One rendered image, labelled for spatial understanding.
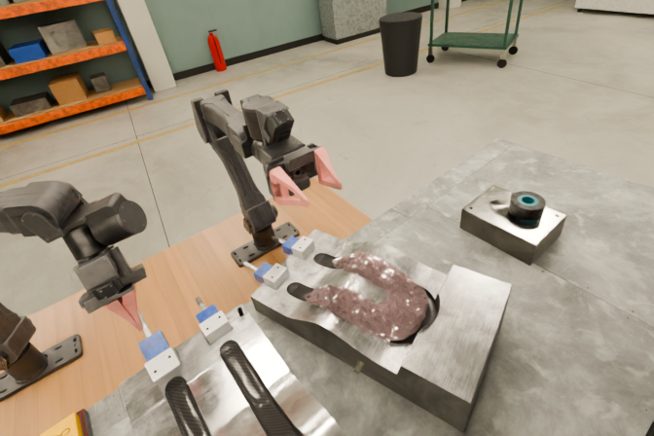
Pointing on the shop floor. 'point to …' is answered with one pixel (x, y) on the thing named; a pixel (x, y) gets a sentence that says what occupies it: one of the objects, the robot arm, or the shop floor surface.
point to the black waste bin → (400, 43)
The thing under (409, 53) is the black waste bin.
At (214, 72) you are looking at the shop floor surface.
